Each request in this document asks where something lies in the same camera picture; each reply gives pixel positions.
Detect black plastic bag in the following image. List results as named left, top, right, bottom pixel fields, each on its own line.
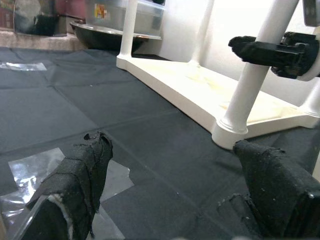
left=13, top=0, right=68, bottom=37

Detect white plastic table leg tube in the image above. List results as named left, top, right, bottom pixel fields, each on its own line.
left=191, top=0, right=216, bottom=66
left=216, top=0, right=301, bottom=135
left=118, top=0, right=138, bottom=59
left=301, top=79, right=320, bottom=117

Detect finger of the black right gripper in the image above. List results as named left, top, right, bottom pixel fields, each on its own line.
left=228, top=36, right=302, bottom=67

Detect red printed carton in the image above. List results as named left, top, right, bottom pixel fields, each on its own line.
left=0, top=0, right=16, bottom=30

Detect black round wok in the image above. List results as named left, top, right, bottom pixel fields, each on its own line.
left=69, top=21, right=163, bottom=51

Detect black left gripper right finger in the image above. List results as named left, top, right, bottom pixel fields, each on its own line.
left=232, top=139, right=320, bottom=240

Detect clear plastic storage container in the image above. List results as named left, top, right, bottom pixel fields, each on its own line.
left=86, top=0, right=166, bottom=38

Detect white plastic children table top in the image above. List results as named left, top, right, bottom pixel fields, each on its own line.
left=116, top=54, right=320, bottom=151

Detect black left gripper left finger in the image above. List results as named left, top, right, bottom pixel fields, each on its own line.
left=9, top=131, right=113, bottom=240

